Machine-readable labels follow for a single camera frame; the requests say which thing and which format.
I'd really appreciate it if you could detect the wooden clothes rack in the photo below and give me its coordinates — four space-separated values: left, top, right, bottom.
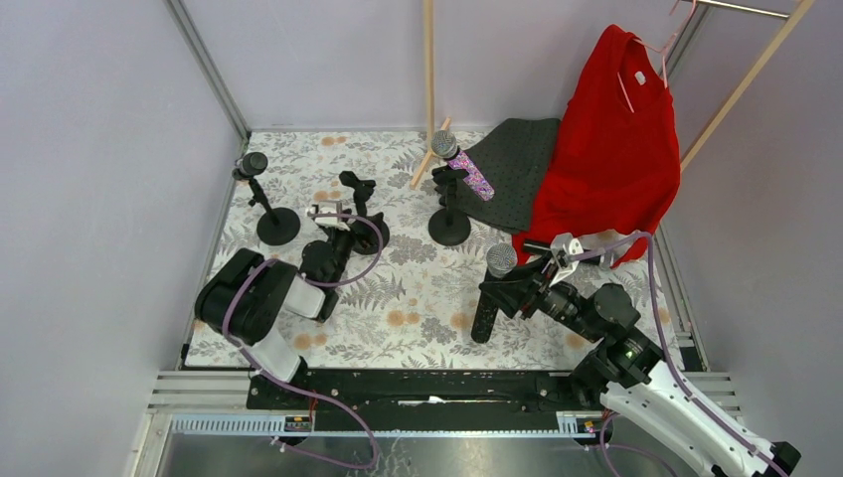
421 0 814 170

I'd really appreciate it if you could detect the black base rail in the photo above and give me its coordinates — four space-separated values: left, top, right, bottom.
247 368 604 432

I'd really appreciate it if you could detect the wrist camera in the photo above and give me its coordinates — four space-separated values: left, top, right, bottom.
550 233 585 285
305 200 350 231

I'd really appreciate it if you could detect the black mic stand front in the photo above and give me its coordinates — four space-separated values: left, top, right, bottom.
232 158 300 246

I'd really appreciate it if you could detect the black mic stand back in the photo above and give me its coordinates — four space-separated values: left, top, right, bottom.
427 166 471 246

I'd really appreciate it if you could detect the purple glitter microphone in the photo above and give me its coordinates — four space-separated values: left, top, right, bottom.
430 129 495 202

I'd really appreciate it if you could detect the silver head black microphone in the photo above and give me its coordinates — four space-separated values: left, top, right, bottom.
470 243 517 344

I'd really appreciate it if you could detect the red t-shirt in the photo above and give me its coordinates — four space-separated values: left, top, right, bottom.
512 25 681 263

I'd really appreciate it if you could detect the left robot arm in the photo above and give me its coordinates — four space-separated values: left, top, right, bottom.
194 214 390 383

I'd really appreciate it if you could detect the black mic stand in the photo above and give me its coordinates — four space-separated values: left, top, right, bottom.
427 166 471 246
339 171 390 255
232 158 300 246

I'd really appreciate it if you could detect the pink clothes hanger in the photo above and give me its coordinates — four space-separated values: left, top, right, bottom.
616 0 698 113

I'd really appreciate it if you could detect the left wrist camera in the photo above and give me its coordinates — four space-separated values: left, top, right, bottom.
305 200 350 231

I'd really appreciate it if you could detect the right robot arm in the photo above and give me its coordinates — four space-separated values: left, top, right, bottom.
472 262 801 476

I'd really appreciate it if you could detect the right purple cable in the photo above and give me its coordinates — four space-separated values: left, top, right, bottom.
573 230 788 477

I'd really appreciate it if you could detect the grey dotted cloth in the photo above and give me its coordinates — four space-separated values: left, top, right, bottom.
455 118 561 235

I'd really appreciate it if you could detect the floral table mat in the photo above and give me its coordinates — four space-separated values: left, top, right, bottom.
184 130 686 372

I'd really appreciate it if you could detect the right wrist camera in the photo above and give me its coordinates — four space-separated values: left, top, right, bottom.
550 233 585 285

